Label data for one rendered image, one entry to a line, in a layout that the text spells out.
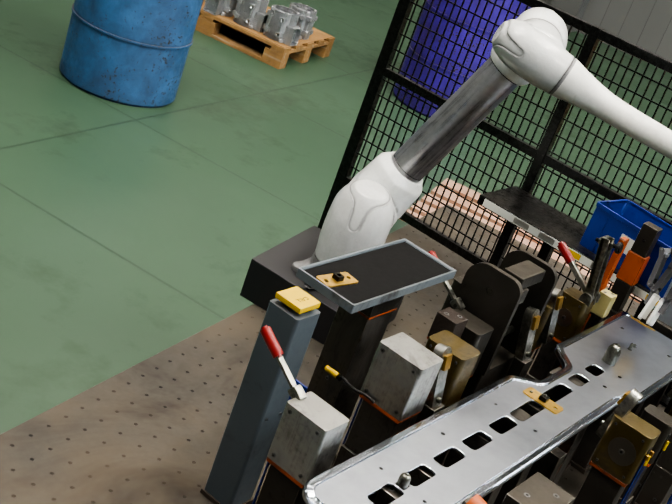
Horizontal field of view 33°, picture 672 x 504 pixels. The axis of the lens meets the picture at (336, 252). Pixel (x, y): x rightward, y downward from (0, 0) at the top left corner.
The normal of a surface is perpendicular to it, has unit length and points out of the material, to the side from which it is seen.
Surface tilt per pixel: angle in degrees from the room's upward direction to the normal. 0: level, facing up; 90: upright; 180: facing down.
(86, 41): 90
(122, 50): 90
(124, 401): 0
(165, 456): 0
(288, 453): 90
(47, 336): 0
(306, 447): 90
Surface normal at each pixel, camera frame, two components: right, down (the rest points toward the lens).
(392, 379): -0.58, 0.16
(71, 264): 0.32, -0.86
